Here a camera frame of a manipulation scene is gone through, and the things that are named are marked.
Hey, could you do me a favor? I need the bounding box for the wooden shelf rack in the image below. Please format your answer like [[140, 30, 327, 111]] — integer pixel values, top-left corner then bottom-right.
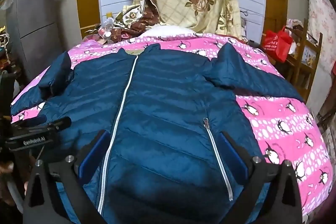
[[286, 19, 323, 102]]

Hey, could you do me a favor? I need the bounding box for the clear plastic bottle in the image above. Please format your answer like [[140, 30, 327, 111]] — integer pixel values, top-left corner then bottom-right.
[[101, 12, 114, 39]]

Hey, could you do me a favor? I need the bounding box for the person's left hand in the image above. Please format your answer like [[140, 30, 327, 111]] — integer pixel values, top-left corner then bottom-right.
[[1, 156, 35, 206]]

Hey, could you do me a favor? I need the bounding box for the floral pink curtain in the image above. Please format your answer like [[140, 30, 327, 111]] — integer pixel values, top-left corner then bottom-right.
[[308, 0, 335, 73]]

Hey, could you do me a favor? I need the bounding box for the navy blue puffer jacket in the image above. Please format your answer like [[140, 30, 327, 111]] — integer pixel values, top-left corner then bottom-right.
[[11, 43, 301, 223]]

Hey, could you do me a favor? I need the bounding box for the pink penguin print bedsheet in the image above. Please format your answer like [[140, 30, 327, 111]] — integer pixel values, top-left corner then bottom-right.
[[11, 34, 333, 214]]

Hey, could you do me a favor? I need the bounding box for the red shopping bag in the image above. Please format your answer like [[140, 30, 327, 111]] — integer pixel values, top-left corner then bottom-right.
[[262, 26, 293, 63]]

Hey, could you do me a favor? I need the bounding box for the white pillow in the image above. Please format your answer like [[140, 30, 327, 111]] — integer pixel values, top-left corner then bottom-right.
[[139, 24, 195, 38]]

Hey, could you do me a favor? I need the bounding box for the grey refrigerator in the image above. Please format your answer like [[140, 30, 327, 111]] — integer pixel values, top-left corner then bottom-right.
[[6, 0, 64, 82]]

